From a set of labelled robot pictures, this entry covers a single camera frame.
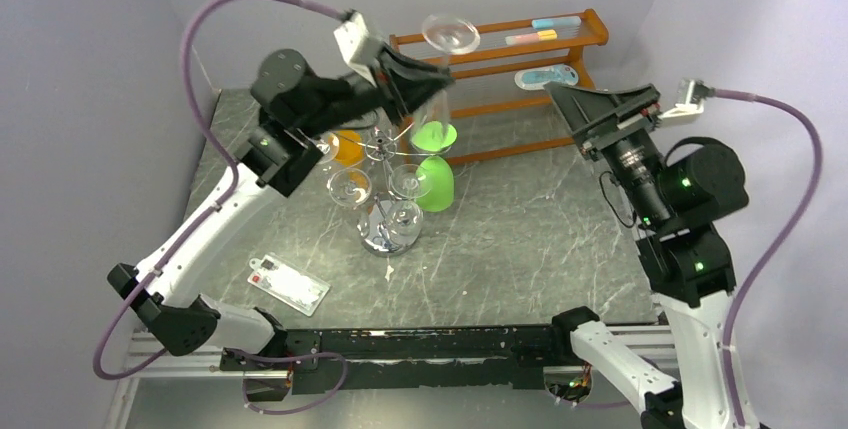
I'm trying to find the white packaged card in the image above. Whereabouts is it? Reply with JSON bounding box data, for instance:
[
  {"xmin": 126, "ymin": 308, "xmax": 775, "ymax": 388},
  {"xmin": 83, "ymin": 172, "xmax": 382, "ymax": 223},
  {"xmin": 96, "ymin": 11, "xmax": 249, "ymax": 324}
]
[{"xmin": 247, "ymin": 254, "xmax": 331, "ymax": 317}]

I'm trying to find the chrome wine glass rack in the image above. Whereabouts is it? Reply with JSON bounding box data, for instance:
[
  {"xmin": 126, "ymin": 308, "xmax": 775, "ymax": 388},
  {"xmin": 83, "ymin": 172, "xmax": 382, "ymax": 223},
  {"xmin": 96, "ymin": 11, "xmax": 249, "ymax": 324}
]
[{"xmin": 340, "ymin": 112, "xmax": 420, "ymax": 259}]

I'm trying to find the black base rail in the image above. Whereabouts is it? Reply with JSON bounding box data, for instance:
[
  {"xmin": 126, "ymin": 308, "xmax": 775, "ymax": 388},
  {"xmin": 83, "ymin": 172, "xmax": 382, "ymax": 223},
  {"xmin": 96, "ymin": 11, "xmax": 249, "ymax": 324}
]
[{"xmin": 219, "ymin": 324, "xmax": 583, "ymax": 395}]

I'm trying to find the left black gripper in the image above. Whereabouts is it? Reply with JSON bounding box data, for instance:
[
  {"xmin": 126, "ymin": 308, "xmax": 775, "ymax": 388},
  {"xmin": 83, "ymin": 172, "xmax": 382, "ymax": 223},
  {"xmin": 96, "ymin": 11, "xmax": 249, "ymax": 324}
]
[{"xmin": 304, "ymin": 47, "xmax": 458, "ymax": 142}]

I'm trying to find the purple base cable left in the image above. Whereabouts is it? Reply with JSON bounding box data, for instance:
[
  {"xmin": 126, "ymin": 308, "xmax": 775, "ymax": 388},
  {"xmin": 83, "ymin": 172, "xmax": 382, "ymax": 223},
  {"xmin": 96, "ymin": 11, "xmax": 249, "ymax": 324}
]
[{"xmin": 228, "ymin": 349, "xmax": 349, "ymax": 416}]

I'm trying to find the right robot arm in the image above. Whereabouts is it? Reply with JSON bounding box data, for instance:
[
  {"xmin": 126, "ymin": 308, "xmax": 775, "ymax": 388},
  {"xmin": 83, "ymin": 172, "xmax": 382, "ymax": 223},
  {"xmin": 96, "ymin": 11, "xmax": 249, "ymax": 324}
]
[{"xmin": 545, "ymin": 80, "xmax": 760, "ymax": 428}]

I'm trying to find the orange wooden shelf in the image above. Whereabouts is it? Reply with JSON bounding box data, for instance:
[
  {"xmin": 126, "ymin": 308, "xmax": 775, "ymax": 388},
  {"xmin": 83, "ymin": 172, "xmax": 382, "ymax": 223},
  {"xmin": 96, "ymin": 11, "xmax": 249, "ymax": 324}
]
[{"xmin": 388, "ymin": 9, "xmax": 609, "ymax": 166}]

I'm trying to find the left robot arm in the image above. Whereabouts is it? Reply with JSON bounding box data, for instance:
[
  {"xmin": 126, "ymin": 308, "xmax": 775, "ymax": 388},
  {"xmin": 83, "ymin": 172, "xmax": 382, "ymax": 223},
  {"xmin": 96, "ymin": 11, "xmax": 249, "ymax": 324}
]
[{"xmin": 107, "ymin": 44, "xmax": 454, "ymax": 369}]

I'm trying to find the orange plastic wine glass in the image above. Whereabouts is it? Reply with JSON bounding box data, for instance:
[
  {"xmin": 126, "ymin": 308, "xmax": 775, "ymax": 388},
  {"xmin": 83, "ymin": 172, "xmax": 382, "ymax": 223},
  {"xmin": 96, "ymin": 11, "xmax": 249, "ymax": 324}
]
[{"xmin": 326, "ymin": 130, "xmax": 365, "ymax": 188}]

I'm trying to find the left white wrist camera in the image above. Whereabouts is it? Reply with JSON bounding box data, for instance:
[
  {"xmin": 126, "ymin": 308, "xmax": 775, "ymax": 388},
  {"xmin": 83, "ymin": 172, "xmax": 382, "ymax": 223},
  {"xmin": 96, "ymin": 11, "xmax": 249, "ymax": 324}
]
[{"xmin": 333, "ymin": 10, "xmax": 385, "ymax": 86}]

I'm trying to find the white blue blister pack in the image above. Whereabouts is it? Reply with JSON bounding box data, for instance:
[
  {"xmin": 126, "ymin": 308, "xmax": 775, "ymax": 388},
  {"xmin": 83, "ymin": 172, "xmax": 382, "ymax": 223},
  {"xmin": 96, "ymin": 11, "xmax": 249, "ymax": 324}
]
[{"xmin": 514, "ymin": 64, "xmax": 579, "ymax": 91}]

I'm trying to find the green plastic wine glass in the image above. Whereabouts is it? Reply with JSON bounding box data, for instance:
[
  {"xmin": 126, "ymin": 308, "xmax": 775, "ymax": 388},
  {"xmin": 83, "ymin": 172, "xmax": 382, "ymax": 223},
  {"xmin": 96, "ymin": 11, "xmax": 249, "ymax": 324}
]
[{"xmin": 412, "ymin": 121, "xmax": 458, "ymax": 213}]

